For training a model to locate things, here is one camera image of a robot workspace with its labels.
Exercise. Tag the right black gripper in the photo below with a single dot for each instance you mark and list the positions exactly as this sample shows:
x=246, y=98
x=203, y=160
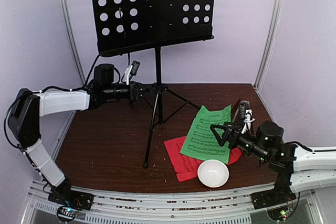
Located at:
x=231, y=132

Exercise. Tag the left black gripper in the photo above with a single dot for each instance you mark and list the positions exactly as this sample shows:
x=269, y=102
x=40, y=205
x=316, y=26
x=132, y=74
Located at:
x=135, y=93

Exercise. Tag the green sheet music paper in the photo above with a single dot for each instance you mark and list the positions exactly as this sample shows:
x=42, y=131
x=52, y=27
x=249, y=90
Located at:
x=200, y=142

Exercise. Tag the red wooden metronome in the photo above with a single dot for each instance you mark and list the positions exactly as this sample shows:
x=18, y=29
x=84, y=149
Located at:
x=238, y=111

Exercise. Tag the red sheet music paper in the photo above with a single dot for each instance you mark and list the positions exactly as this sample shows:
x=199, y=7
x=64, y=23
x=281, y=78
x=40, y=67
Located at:
x=186, y=167

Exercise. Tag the black perforated music stand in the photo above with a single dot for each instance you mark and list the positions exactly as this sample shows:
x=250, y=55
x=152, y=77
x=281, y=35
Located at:
x=126, y=26

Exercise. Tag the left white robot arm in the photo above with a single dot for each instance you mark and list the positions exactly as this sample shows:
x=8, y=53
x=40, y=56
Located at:
x=23, y=116

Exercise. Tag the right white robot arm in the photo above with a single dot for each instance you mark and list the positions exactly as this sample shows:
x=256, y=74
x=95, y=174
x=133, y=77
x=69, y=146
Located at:
x=299, y=167

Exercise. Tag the white ceramic bowl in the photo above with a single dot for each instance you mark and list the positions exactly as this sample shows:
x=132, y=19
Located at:
x=213, y=173

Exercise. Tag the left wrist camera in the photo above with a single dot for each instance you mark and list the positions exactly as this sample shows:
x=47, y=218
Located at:
x=130, y=71

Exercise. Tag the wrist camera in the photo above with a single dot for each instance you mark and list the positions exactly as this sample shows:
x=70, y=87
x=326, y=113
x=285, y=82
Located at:
x=248, y=121
x=130, y=71

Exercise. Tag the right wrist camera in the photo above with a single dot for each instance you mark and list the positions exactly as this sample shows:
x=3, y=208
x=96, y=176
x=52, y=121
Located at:
x=248, y=121

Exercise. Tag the aluminium front rail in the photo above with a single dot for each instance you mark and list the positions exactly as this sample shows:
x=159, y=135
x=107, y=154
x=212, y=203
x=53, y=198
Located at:
x=220, y=206

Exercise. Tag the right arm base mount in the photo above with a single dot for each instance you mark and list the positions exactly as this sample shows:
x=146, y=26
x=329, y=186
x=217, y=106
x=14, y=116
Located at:
x=280, y=205

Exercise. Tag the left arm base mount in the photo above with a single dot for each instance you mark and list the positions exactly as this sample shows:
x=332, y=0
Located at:
x=72, y=202

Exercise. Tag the left aluminium frame post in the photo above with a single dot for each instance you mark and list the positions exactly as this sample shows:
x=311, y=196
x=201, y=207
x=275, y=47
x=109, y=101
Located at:
x=72, y=42

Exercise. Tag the aluminium frame post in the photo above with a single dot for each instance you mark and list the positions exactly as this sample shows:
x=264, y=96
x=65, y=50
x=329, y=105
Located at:
x=270, y=40
x=72, y=42

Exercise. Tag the right aluminium frame post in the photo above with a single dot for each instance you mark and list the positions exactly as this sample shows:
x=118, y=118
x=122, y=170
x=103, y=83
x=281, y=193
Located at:
x=270, y=40

